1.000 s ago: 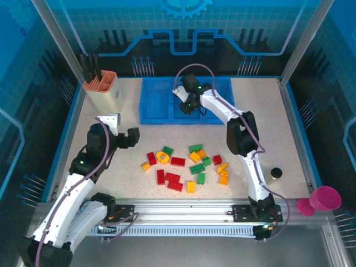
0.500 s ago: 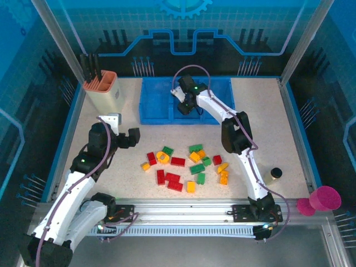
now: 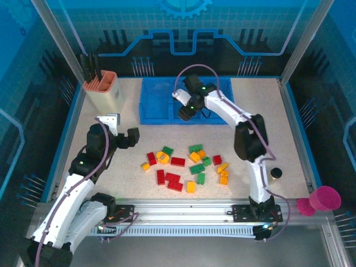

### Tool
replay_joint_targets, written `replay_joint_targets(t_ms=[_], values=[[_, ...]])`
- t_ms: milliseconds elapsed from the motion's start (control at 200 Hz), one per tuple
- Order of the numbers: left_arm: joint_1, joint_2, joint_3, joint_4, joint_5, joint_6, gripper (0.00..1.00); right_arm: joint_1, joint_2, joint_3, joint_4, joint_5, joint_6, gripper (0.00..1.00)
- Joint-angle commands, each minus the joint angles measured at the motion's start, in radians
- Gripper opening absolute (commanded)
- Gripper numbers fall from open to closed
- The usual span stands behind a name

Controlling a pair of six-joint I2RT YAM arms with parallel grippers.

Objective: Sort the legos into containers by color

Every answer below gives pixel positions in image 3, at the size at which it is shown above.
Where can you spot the yellow lego slope brick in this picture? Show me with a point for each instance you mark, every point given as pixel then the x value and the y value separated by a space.
pixel 222 167
pixel 145 166

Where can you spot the yellow lego arch brick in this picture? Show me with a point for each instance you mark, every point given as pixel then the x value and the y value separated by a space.
pixel 165 160

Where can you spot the small red lego brick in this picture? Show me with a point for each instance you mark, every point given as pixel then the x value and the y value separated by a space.
pixel 217 160

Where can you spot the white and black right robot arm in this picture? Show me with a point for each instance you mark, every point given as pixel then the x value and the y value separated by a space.
pixel 222 111

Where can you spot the cream utensil holder pink rim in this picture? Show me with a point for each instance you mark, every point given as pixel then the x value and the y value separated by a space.
pixel 109 97

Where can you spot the small bottle with black cap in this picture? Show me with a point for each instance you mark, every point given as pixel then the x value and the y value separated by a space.
pixel 276 173

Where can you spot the black controller box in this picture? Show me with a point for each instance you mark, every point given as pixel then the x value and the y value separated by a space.
pixel 262 232

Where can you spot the magenta hourglass-shaped cup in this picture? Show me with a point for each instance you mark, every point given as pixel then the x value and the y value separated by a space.
pixel 325 198

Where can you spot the aluminium side rail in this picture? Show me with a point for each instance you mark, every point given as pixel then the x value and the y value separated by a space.
pixel 297 139
pixel 68 139

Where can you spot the aluminium front rail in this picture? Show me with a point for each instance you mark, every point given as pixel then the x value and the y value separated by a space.
pixel 180 211

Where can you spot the aluminium frame post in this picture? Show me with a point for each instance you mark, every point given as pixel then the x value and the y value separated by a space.
pixel 306 41
pixel 55 36

